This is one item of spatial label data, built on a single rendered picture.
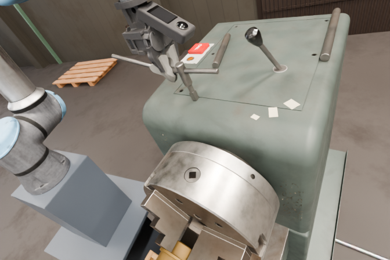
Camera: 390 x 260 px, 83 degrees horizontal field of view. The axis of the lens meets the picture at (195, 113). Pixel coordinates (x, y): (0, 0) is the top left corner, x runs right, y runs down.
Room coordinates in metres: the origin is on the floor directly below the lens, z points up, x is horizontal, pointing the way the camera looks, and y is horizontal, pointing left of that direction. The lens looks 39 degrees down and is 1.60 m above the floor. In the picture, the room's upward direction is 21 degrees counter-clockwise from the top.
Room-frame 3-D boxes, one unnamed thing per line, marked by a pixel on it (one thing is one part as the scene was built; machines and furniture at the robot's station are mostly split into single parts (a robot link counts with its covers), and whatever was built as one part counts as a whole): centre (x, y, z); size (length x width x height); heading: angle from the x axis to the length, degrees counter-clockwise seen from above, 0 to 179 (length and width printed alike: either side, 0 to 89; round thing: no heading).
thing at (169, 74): (0.51, 0.04, 1.36); 0.06 x 0.03 x 0.09; 45
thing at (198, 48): (0.76, -0.10, 1.26); 0.06 x 0.06 x 0.02; 45
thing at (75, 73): (4.32, 1.70, 0.06); 1.19 x 0.82 x 0.11; 55
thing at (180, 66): (0.48, -0.01, 1.31); 0.02 x 0.02 x 0.12
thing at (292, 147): (0.58, -0.21, 1.06); 0.59 x 0.48 x 0.39; 135
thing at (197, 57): (0.74, -0.09, 1.23); 0.13 x 0.08 x 0.06; 135
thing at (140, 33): (0.52, 0.03, 1.47); 0.09 x 0.08 x 0.12; 45
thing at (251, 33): (0.44, -0.18, 1.38); 0.04 x 0.03 x 0.05; 135
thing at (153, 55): (0.49, 0.03, 1.41); 0.05 x 0.02 x 0.09; 135
